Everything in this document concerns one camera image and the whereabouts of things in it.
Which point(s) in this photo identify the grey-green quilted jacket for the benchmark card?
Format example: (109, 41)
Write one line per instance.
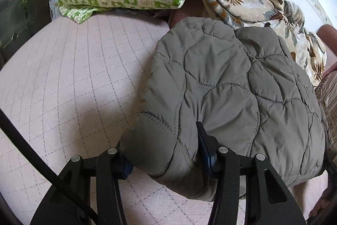
(223, 77)

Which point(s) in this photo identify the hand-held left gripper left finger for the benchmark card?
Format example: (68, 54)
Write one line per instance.
(126, 167)

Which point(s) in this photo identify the person's right hand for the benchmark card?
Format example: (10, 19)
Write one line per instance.
(320, 201)

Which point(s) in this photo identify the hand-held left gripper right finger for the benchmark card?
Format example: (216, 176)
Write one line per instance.
(208, 156)

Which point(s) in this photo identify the striped floral cushion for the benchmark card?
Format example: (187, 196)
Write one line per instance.
(329, 98)

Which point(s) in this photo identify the wooden glass cabinet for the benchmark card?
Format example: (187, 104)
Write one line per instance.
(15, 3)

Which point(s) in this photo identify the pink diamond-pattern bed cover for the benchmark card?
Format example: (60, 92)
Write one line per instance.
(79, 69)

